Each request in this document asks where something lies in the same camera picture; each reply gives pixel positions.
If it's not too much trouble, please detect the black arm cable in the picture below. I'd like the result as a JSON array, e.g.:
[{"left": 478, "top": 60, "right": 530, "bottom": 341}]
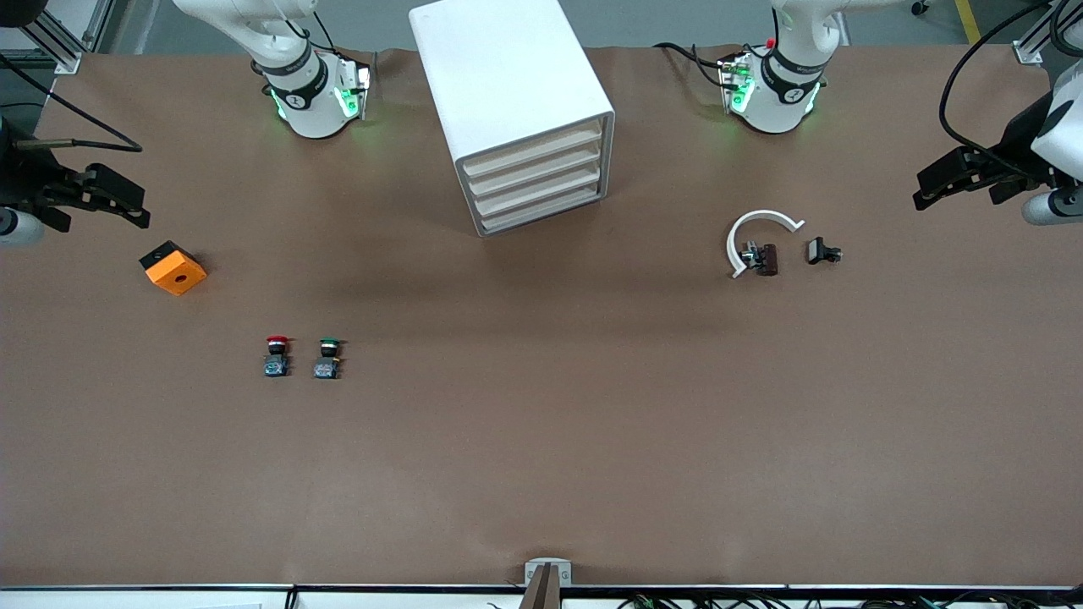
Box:
[
  {"left": 0, "top": 51, "right": 143, "bottom": 156},
  {"left": 937, "top": 0, "right": 1083, "bottom": 160}
]

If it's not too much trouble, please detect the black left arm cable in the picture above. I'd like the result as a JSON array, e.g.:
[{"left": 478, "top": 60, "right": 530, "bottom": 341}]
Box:
[{"left": 937, "top": 0, "right": 1083, "bottom": 160}]

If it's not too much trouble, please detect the brown post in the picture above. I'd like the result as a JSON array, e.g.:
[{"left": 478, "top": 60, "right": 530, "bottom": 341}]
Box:
[{"left": 519, "top": 565, "right": 563, "bottom": 609}]

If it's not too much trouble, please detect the grey metal edge bracket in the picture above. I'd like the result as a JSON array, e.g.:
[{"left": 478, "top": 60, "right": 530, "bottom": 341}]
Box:
[{"left": 525, "top": 558, "right": 573, "bottom": 587}]

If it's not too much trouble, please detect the black base cable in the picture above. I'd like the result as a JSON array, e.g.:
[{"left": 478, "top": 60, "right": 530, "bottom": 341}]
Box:
[{"left": 651, "top": 41, "right": 739, "bottom": 90}]

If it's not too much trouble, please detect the small brown electrical component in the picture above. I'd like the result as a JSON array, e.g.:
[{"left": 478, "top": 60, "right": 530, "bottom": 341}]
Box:
[{"left": 740, "top": 242, "right": 779, "bottom": 277}]

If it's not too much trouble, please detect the yellow and black button box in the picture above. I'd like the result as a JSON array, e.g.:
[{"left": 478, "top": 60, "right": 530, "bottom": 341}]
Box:
[{"left": 139, "top": 240, "right": 208, "bottom": 297}]

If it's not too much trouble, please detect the white plastic drawer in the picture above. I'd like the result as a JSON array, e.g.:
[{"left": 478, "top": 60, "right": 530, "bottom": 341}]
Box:
[
  {"left": 474, "top": 164, "right": 610, "bottom": 217},
  {"left": 467, "top": 142, "right": 608, "bottom": 198},
  {"left": 479, "top": 184, "right": 613, "bottom": 237},
  {"left": 461, "top": 118, "right": 607, "bottom": 179}
]

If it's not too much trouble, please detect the aluminium frame profile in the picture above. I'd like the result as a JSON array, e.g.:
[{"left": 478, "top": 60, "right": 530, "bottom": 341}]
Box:
[
  {"left": 1011, "top": 0, "right": 1083, "bottom": 67},
  {"left": 17, "top": 0, "right": 119, "bottom": 76}
]

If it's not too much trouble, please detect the white drawer cabinet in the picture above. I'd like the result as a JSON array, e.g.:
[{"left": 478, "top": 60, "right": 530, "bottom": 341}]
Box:
[{"left": 409, "top": 0, "right": 616, "bottom": 239}]

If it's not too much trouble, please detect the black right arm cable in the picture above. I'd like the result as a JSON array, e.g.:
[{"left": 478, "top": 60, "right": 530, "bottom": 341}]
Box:
[{"left": 0, "top": 51, "right": 143, "bottom": 156}]

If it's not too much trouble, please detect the white curved plastic piece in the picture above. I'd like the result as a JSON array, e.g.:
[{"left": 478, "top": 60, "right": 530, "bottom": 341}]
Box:
[{"left": 728, "top": 209, "right": 806, "bottom": 280}]

